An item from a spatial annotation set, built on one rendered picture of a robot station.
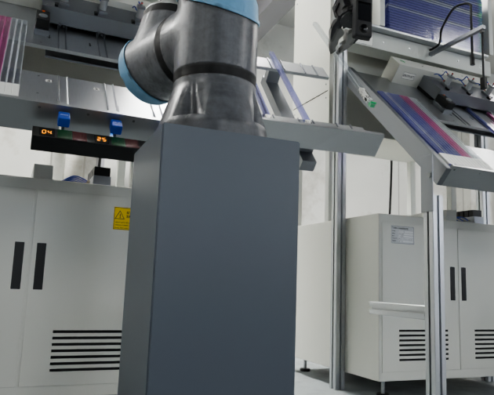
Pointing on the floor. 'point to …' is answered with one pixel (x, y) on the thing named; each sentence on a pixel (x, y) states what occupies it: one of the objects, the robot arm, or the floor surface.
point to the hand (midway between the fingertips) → (335, 52)
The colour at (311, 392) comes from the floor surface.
